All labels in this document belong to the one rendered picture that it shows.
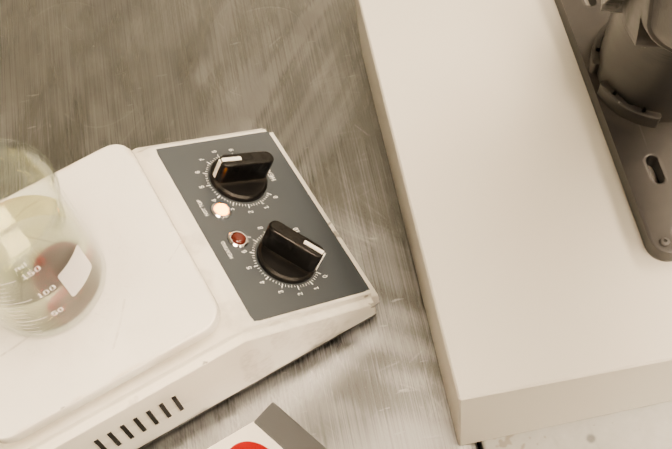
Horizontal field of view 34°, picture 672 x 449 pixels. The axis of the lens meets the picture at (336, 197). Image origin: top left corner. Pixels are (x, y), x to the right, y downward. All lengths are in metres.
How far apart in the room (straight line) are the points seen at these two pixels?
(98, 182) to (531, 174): 0.22
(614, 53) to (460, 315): 0.15
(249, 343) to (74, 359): 0.08
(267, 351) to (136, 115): 0.20
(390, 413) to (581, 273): 0.13
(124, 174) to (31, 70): 0.19
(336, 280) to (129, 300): 0.11
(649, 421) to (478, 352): 0.11
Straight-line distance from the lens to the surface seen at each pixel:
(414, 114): 0.57
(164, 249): 0.54
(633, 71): 0.55
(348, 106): 0.67
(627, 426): 0.59
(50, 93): 0.72
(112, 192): 0.56
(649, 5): 0.44
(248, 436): 0.58
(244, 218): 0.58
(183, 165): 0.59
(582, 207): 0.56
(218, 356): 0.54
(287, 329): 0.55
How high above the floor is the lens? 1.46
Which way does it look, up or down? 61 degrees down
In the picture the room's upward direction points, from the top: 12 degrees counter-clockwise
